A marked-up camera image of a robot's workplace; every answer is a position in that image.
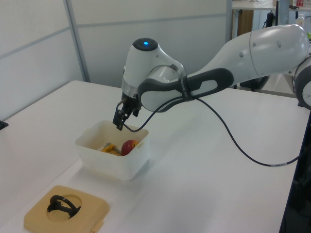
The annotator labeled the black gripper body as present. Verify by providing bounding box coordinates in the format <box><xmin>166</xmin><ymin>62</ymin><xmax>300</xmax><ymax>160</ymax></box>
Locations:
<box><xmin>121</xmin><ymin>94</ymin><xmax>142</xmax><ymax>113</ymax></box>

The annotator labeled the red toy apple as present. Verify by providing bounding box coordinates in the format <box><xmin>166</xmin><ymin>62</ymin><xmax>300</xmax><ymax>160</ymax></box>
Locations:
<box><xmin>121</xmin><ymin>139</ymin><xmax>139</xmax><ymax>156</ymax></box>

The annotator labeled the white plastic container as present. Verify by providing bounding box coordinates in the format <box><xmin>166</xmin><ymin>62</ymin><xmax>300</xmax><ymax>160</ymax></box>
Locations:
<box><xmin>74</xmin><ymin>120</ymin><xmax>150</xmax><ymax>182</ymax></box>

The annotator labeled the beige container lid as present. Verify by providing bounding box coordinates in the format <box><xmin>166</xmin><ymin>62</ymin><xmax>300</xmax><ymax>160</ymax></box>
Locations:
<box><xmin>23</xmin><ymin>184</ymin><xmax>110</xmax><ymax>233</ymax></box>

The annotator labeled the yellow toy with grey bolt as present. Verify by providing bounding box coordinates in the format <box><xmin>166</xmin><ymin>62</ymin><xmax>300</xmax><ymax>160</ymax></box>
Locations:
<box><xmin>98</xmin><ymin>142</ymin><xmax>123</xmax><ymax>156</ymax></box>

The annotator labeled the black box on desk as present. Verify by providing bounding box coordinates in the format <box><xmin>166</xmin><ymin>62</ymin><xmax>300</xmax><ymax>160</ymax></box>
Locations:
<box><xmin>240</xmin><ymin>75</ymin><xmax>269</xmax><ymax>92</ymax></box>

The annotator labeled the brown wooden cabinet panel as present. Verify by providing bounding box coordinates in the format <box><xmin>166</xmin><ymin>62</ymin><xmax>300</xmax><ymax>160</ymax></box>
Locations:
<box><xmin>237</xmin><ymin>9</ymin><xmax>255</xmax><ymax>37</ymax></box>

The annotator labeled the grey office desk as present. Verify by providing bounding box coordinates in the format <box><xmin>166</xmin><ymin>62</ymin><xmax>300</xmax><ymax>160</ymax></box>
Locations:
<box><xmin>234</xmin><ymin>72</ymin><xmax>299</xmax><ymax>98</ymax></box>

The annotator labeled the grey partition post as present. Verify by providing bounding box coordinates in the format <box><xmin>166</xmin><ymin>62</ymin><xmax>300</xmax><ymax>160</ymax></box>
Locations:
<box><xmin>225</xmin><ymin>0</ymin><xmax>238</xmax><ymax>42</ymax></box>
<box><xmin>63</xmin><ymin>0</ymin><xmax>91</xmax><ymax>83</ymax></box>

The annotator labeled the black lid handle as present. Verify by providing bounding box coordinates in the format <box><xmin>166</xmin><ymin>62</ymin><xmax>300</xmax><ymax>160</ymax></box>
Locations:
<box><xmin>47</xmin><ymin>195</ymin><xmax>82</xmax><ymax>220</ymax></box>

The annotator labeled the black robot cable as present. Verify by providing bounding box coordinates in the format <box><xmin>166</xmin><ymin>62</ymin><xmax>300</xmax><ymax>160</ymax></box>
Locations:
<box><xmin>117</xmin><ymin>97</ymin><xmax>302</xmax><ymax>167</ymax></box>

